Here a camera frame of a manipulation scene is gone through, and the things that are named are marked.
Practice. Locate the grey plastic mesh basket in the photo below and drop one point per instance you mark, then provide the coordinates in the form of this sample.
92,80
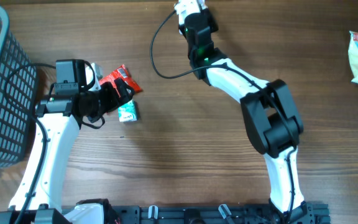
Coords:
17,95

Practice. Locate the red snack packet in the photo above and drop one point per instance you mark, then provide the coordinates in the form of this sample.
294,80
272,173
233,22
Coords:
122,73

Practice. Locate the teal tissue pack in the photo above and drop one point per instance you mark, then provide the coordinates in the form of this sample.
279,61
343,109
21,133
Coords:
128,112

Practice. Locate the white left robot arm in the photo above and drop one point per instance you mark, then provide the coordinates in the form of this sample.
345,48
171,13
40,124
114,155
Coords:
73,101

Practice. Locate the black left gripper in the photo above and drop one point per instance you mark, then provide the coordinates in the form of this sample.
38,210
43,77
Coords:
113,99

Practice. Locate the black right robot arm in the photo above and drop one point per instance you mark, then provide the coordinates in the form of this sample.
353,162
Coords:
273,123

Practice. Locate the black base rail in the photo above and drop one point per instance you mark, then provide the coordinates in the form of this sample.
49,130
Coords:
307,213

